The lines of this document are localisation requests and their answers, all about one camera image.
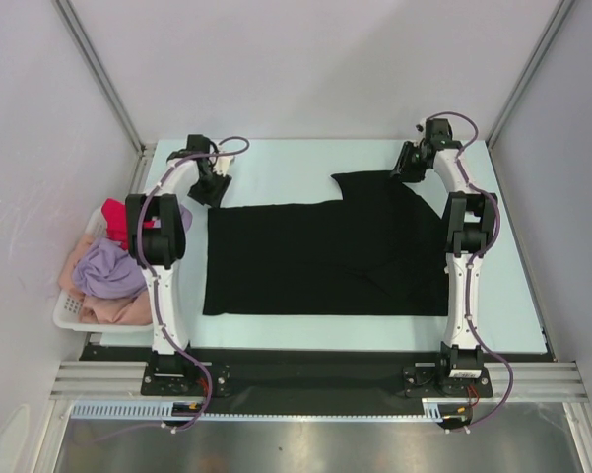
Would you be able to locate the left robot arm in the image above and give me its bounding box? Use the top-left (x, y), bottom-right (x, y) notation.
top-left (125, 134), bottom-right (231, 398)

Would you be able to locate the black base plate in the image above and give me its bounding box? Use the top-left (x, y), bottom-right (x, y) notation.
top-left (81, 344), bottom-right (556, 416)

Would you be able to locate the lilac t shirt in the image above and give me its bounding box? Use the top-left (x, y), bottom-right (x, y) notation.
top-left (72, 205), bottom-right (194, 300)

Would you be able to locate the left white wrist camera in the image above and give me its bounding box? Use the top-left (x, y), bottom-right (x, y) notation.
top-left (212, 156), bottom-right (235, 176)

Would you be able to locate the left aluminium corner post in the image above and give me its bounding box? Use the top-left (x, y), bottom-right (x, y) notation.
top-left (53, 0), bottom-right (146, 155)

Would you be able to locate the white laundry basket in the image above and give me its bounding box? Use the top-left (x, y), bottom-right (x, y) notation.
top-left (52, 208), bottom-right (152, 334)

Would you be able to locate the right aluminium corner post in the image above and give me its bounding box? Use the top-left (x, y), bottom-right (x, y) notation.
top-left (486, 0), bottom-right (578, 150)

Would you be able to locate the aluminium corner post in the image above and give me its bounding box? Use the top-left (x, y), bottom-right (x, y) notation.
top-left (53, 0), bottom-right (146, 155)
top-left (486, 0), bottom-right (578, 150)

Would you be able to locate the aluminium front rail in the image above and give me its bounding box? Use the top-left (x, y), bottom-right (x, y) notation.
top-left (50, 361), bottom-right (588, 403)

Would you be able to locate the black t shirt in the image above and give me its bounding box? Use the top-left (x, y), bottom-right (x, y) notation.
top-left (203, 170), bottom-right (448, 317)

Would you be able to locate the red t shirt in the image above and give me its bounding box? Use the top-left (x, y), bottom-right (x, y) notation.
top-left (101, 199), bottom-right (129, 251)

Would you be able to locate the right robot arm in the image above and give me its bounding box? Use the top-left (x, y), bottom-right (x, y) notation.
top-left (390, 111), bottom-right (500, 397)

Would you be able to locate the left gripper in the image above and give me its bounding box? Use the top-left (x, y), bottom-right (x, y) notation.
top-left (188, 167), bottom-right (231, 212)

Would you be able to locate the white slotted cable duct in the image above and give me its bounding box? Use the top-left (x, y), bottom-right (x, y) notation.
top-left (71, 398), bottom-right (470, 423)

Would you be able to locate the pink t shirt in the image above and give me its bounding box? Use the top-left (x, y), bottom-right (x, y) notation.
top-left (58, 234), bottom-right (152, 325)

